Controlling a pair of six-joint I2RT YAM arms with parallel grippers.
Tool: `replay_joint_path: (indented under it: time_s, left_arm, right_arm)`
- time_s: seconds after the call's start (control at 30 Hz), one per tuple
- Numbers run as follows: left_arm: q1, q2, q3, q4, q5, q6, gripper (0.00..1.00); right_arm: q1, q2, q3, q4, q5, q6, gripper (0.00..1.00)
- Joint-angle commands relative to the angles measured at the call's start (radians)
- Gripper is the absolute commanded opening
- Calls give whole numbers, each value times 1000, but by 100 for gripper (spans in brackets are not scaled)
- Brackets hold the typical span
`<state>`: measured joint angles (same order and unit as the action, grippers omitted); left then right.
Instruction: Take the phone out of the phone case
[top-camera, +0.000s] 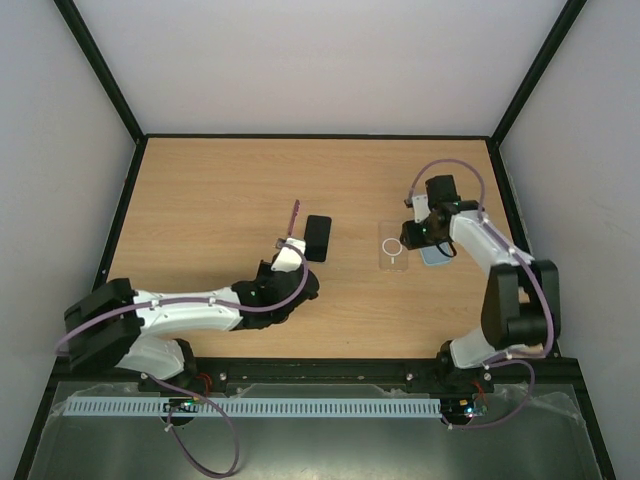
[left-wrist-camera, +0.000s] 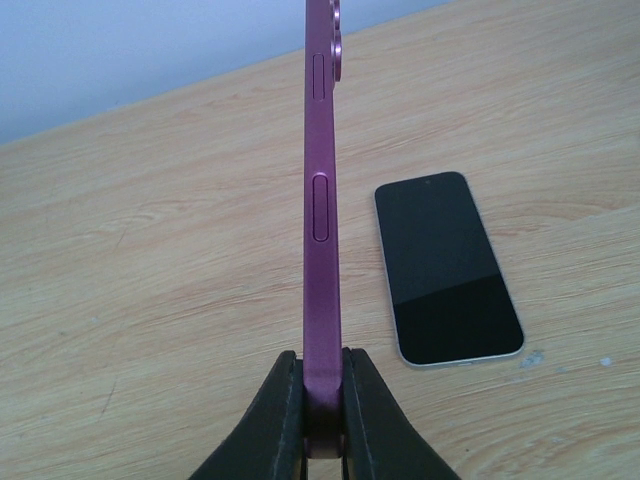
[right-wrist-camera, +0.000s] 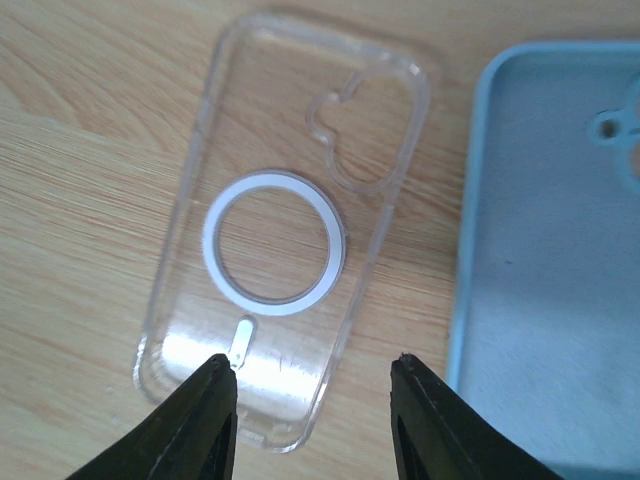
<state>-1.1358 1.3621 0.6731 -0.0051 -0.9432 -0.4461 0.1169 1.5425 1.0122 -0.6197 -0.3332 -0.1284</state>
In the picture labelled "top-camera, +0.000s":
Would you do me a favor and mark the light blue phone case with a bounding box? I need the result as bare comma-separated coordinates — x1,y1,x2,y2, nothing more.
419,243,454,267

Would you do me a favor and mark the black smartphone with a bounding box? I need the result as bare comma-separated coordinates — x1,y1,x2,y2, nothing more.
304,215,332,263
285,199,301,238

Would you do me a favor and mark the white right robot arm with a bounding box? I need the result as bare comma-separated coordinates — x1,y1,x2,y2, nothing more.
400,175,560,392

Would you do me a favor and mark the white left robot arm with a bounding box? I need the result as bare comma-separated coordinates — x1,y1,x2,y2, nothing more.
55,249,320,380

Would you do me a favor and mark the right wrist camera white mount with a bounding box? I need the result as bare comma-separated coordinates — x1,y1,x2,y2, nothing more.
404,194,431,223

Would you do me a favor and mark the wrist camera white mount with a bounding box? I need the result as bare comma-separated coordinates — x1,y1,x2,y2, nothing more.
404,194,431,223
271,237,306,273

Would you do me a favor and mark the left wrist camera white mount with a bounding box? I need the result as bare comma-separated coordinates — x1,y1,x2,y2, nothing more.
271,237,306,273

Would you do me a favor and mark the white slotted cable duct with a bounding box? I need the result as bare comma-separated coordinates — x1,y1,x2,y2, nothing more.
63,397,441,418

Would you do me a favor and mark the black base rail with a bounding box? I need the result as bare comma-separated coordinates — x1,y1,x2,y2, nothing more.
167,357,492,397

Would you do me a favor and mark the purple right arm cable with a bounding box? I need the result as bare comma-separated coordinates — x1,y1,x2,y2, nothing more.
407,158,557,361

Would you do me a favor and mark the black enclosure frame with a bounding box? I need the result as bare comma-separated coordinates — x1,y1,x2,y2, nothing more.
15,1,615,479

